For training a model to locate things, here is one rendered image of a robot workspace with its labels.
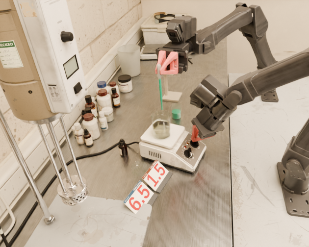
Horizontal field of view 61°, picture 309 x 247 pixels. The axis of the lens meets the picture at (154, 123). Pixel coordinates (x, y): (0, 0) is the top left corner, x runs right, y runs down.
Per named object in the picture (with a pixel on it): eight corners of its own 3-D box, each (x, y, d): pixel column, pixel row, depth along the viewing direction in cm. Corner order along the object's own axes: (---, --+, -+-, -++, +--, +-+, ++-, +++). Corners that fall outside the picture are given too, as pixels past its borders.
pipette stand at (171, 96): (182, 93, 129) (182, 69, 122) (177, 102, 123) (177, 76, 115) (167, 92, 131) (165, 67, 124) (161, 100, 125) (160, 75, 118)
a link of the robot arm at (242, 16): (200, 42, 85) (268, -1, 91) (183, 36, 91) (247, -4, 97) (206, 73, 93) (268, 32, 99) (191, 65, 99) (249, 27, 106)
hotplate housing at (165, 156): (206, 150, 94) (207, 133, 89) (193, 175, 85) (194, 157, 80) (151, 135, 103) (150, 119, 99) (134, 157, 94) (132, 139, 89)
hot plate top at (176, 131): (186, 129, 92) (186, 126, 92) (171, 149, 84) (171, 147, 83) (155, 121, 97) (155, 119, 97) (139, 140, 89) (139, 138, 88)
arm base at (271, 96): (265, 86, 114) (282, 86, 112) (260, 67, 130) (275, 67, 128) (262, 101, 118) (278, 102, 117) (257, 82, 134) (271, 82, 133)
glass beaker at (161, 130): (149, 138, 88) (146, 117, 83) (158, 128, 93) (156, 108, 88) (167, 144, 85) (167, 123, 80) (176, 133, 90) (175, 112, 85)
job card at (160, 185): (172, 173, 86) (172, 164, 84) (159, 193, 80) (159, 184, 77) (156, 167, 89) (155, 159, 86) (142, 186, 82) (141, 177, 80)
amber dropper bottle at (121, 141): (128, 150, 97) (125, 135, 93) (128, 156, 94) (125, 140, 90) (119, 151, 97) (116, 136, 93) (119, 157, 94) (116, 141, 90)
